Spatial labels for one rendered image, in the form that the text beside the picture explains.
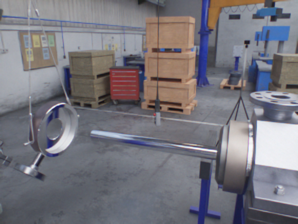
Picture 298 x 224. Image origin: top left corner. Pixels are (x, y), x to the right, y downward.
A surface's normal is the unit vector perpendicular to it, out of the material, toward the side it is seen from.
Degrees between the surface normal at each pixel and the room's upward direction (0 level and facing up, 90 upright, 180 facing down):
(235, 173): 87
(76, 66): 90
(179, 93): 90
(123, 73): 90
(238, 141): 42
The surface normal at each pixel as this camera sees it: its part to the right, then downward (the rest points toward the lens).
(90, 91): -0.42, 0.28
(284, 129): -0.23, -0.47
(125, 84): -0.02, 0.30
